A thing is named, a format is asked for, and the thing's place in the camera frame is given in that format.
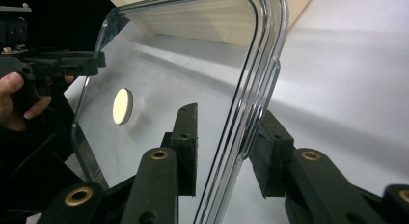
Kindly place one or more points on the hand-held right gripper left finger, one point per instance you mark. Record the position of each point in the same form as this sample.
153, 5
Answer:
154, 185

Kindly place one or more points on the clear plastic lid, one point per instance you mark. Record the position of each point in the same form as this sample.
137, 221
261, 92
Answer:
167, 76

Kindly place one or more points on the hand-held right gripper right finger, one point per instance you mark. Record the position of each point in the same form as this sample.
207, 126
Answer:
315, 191

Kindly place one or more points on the cream divided storage box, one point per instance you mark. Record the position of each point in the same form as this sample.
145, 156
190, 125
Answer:
300, 5

